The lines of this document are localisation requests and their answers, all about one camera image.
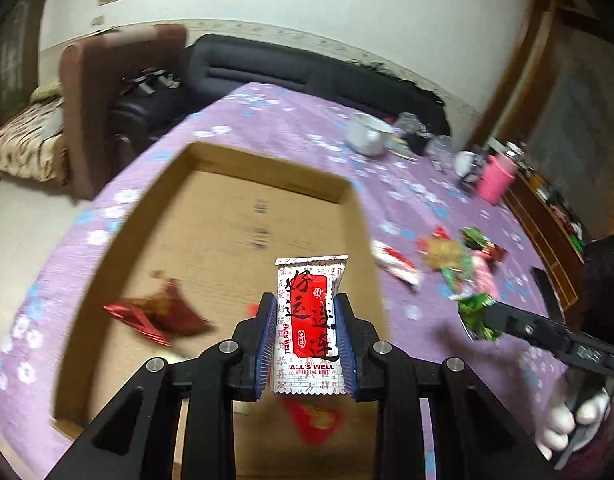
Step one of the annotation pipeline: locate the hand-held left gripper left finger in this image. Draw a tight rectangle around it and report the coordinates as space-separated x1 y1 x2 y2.
44 294 278 480

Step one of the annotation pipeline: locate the brown armchair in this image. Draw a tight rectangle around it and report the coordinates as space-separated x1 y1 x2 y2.
59 24 188 202

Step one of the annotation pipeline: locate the person's right hand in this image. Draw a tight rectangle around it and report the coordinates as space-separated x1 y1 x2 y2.
534 374 614 462

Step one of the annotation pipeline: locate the bright red snack packet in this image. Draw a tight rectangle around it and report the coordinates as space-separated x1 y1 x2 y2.
282 397 348 447

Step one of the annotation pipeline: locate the white round container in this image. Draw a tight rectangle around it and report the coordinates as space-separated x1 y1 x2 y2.
454 150 488 184

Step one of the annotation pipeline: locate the cardboard box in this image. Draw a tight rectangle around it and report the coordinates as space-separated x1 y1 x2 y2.
52 142 394 480

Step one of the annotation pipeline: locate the patterned brown blanket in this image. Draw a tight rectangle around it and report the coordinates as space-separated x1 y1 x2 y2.
0 85 68 185

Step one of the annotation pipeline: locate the dark red snack packet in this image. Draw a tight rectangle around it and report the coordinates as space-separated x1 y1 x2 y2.
103 272 214 349

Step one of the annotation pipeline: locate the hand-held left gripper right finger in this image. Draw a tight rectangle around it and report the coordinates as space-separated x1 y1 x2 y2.
334 293 555 480

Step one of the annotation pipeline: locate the black sofa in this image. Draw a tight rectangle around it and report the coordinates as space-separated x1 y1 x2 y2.
184 33 452 137

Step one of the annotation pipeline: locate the purple floral tablecloth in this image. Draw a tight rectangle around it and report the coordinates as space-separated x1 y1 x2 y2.
0 82 588 480

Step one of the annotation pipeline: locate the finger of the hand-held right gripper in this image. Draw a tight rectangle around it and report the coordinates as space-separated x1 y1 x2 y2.
479 299 614 382

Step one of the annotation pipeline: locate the red and white striped packet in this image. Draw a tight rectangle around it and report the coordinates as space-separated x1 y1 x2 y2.
371 239 424 292

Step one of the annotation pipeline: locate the pink cup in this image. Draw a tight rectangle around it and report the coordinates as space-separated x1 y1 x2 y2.
476 153 518 206

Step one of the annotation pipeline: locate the brown snack packet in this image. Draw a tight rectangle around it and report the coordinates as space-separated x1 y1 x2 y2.
418 227 468 273

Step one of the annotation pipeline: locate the pink and green snack packet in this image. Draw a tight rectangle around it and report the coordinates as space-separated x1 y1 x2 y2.
441 252 500 302

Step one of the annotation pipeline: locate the clear glass jar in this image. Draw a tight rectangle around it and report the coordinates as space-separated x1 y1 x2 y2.
429 134 456 167

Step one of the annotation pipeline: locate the green and red snack packet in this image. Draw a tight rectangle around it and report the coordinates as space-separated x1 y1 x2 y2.
461 226 508 263

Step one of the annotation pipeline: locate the wooden cabinet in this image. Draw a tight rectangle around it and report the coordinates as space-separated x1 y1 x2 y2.
469 0 608 313

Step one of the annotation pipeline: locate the white ceramic bowl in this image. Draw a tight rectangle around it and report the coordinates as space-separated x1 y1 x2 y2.
347 112 394 158

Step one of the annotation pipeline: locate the white and red snack packet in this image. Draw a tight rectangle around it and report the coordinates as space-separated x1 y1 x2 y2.
270 256 348 397

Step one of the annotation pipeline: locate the black bag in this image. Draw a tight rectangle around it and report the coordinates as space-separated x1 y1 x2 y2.
111 67 184 147

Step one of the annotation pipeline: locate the small black container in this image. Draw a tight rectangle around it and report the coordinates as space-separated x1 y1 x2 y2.
404 129 432 157

